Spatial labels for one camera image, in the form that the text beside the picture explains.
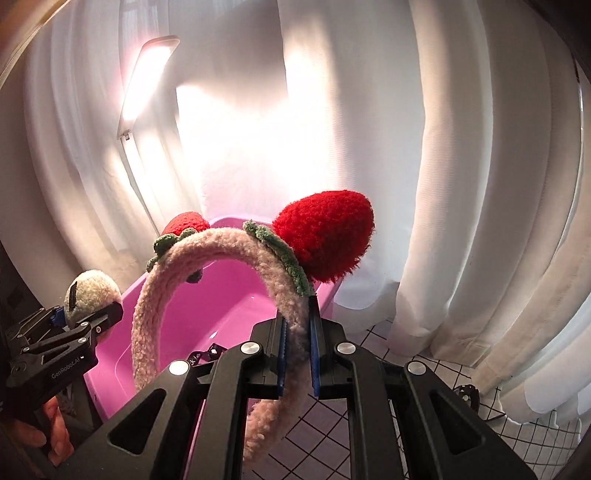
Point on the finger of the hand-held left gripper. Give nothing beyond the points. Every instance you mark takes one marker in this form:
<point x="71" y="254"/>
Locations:
<point x="44" y="321"/>
<point x="99" y="318"/>

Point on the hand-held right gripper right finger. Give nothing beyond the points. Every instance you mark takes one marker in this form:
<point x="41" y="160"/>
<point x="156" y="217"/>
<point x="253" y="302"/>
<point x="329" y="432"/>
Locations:
<point x="315" y="355"/>

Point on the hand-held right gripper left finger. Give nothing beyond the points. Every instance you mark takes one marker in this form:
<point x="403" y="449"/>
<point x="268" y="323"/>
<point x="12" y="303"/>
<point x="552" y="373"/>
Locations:
<point x="282" y="357"/>

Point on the beige plush hair clip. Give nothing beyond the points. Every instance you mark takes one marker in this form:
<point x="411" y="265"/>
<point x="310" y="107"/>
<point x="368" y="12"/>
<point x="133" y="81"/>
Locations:
<point x="90" y="290"/>

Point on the pink plastic basin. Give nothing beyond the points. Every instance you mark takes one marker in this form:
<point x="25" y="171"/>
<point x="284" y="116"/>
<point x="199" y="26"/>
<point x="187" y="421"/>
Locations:
<point x="221" y="295"/>

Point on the pink plush strawberry headband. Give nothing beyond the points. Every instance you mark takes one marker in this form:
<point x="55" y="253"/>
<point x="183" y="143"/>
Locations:
<point x="207" y="242"/>

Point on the person's left hand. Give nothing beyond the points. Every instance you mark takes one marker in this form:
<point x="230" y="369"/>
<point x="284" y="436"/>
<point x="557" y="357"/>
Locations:
<point x="57" y="429"/>

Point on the white checked tablecloth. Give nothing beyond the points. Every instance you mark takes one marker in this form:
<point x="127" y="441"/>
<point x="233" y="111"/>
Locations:
<point x="323" y="424"/>

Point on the white curtain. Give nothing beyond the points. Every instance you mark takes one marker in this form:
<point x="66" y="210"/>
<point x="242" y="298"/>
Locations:
<point x="461" y="184"/>

